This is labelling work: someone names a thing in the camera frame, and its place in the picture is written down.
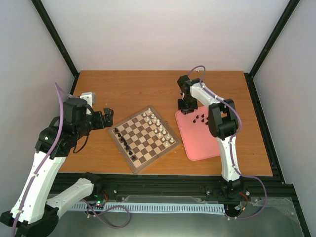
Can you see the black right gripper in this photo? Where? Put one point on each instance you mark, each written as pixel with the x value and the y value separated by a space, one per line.
pixel 183 110

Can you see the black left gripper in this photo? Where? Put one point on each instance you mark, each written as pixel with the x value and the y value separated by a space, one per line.
pixel 108 117

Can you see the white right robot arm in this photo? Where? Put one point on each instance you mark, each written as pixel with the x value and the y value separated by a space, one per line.
pixel 223 123

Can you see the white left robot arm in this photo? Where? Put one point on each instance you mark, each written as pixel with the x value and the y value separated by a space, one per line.
pixel 35 214

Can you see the white chess pieces row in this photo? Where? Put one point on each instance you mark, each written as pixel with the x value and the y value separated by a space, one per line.
pixel 154 131

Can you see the wooden chess board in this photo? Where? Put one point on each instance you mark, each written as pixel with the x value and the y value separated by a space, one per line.
pixel 144 152

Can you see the pink plastic tray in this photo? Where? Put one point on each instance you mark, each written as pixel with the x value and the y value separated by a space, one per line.
pixel 197 140

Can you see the black aluminium frame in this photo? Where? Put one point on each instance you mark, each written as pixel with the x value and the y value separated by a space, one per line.
pixel 187 185

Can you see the light blue cable duct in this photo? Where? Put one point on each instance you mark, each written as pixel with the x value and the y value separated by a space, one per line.
pixel 161 208

